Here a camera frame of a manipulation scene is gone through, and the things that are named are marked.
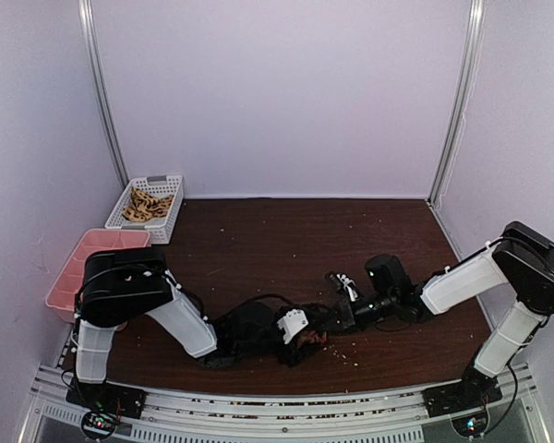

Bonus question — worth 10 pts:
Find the white perforated plastic basket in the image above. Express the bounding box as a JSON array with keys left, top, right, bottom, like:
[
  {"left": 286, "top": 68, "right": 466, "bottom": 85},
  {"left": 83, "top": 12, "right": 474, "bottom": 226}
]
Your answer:
[{"left": 104, "top": 175, "right": 184, "bottom": 245}]

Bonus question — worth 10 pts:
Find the aluminium front rail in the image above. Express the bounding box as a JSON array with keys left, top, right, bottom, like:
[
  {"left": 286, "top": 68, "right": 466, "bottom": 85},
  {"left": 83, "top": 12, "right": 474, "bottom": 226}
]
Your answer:
[{"left": 20, "top": 364, "right": 550, "bottom": 443}]

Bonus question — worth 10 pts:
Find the leopard print tie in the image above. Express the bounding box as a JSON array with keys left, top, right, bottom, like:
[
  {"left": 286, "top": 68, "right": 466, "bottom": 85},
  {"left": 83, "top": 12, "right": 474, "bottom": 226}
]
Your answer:
[{"left": 122, "top": 187, "right": 174, "bottom": 223}]

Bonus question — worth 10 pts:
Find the pink divided plastic box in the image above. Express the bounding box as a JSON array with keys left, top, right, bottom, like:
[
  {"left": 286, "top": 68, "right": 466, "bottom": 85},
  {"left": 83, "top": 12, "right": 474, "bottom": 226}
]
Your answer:
[{"left": 45, "top": 229, "right": 151, "bottom": 324}]

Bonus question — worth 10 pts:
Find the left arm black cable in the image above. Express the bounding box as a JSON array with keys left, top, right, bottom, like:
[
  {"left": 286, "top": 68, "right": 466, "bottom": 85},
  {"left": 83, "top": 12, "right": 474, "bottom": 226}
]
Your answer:
[{"left": 188, "top": 293, "right": 329, "bottom": 324}]

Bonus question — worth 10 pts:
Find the left aluminium frame post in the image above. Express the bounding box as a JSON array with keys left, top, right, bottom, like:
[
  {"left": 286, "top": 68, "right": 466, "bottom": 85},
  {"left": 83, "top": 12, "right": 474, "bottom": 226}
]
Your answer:
[{"left": 78, "top": 0, "right": 129, "bottom": 187}]

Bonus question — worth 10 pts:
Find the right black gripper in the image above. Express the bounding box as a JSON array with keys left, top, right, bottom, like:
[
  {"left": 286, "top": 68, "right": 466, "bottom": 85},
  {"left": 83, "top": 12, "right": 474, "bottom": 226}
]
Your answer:
[{"left": 318, "top": 291, "right": 396, "bottom": 334}]

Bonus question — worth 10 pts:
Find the aluminium frame post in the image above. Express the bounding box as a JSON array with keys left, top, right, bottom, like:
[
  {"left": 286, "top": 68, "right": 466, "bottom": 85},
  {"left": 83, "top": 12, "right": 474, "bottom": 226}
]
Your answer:
[
  {"left": 78, "top": 0, "right": 129, "bottom": 187},
  {"left": 428, "top": 0, "right": 486, "bottom": 210}
]

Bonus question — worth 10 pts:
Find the dark red patterned tie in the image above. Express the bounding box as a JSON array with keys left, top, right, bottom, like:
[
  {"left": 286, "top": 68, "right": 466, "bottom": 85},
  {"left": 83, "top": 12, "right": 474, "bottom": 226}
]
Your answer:
[{"left": 295, "top": 330, "right": 328, "bottom": 359}]

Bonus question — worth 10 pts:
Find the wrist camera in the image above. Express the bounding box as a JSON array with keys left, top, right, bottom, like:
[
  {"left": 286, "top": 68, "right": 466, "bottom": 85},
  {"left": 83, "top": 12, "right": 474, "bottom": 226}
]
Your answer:
[
  {"left": 325, "top": 271, "right": 361, "bottom": 302},
  {"left": 277, "top": 309, "right": 308, "bottom": 344}
]

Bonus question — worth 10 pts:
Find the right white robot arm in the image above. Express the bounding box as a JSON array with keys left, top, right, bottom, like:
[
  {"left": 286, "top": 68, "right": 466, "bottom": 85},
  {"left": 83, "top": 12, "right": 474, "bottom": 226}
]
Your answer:
[{"left": 325, "top": 221, "right": 554, "bottom": 408}]

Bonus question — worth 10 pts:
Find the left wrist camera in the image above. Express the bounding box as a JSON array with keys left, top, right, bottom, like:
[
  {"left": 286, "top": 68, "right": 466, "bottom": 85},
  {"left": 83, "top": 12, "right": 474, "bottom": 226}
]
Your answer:
[{"left": 277, "top": 309, "right": 308, "bottom": 344}]

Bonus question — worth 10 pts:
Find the right aluminium frame post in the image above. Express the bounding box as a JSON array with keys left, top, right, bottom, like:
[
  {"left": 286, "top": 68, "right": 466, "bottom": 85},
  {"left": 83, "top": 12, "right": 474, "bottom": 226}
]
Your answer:
[{"left": 428, "top": 0, "right": 486, "bottom": 210}]

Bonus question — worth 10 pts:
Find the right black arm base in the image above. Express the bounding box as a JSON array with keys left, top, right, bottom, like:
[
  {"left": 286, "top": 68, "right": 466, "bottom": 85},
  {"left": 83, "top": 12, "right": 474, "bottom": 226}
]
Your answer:
[{"left": 422, "top": 366, "right": 503, "bottom": 417}]

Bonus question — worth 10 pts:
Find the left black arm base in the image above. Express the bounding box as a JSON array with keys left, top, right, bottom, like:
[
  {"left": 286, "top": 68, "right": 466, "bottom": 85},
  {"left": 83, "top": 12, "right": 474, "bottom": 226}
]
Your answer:
[{"left": 66, "top": 377, "right": 146, "bottom": 419}]

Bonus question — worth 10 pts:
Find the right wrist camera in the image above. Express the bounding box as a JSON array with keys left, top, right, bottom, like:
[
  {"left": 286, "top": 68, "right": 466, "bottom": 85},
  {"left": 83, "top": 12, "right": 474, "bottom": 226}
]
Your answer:
[{"left": 325, "top": 271, "right": 361, "bottom": 302}]

